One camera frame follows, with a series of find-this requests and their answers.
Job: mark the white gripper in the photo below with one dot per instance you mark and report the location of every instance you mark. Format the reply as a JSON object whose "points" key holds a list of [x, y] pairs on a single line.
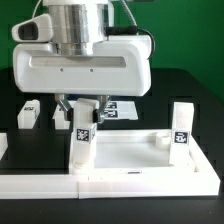
{"points": [[118, 66]]}

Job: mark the white desk tabletop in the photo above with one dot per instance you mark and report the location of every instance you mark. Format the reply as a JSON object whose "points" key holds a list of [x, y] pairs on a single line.
{"points": [[123, 152]]}

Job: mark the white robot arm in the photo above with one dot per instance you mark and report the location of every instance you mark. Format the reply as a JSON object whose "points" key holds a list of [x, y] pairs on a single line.
{"points": [[74, 48]]}

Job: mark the white part at left edge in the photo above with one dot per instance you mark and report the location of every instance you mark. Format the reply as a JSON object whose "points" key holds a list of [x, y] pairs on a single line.
{"points": [[3, 144]]}

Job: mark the white L-shaped obstacle fixture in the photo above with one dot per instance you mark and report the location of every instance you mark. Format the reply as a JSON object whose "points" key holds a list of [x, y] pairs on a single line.
{"points": [[203, 181]]}

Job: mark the base plate with fiducial tags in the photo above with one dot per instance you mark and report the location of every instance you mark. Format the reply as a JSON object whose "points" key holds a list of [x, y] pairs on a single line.
{"points": [[121, 110]]}

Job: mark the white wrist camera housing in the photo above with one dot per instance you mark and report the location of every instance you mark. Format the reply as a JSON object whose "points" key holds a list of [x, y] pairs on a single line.
{"points": [[38, 29]]}

